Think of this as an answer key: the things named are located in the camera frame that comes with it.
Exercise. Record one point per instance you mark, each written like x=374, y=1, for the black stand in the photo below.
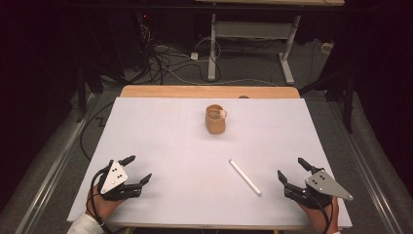
x=85, y=87
x=341, y=84

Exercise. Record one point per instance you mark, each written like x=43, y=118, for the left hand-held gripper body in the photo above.
x=113, y=180

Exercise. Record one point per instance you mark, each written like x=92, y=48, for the tan pen holder cup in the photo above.
x=215, y=122

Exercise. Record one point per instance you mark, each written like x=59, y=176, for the wooden table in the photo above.
x=209, y=92

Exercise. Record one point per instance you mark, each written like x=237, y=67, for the white sheet table cover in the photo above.
x=207, y=152

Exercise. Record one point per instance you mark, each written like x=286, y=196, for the white power adapter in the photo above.
x=194, y=56

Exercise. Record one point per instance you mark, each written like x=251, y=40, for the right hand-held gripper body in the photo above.
x=319, y=190

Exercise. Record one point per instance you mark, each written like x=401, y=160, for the person's left hand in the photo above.
x=103, y=204

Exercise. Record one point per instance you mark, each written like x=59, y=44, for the person's right hand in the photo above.
x=319, y=217

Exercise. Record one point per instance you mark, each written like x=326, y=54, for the white metal desk frame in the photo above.
x=250, y=42

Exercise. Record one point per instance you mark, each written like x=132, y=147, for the white pen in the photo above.
x=245, y=177

